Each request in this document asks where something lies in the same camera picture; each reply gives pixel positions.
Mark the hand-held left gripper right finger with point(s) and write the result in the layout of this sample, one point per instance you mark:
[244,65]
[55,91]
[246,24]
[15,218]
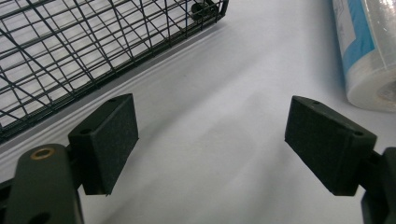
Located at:
[327,146]

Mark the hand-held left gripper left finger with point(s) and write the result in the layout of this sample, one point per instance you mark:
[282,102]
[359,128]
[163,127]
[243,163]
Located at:
[102,146]

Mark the wrapped paper towel roll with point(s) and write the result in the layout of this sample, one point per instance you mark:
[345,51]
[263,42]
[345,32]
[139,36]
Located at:
[369,53]

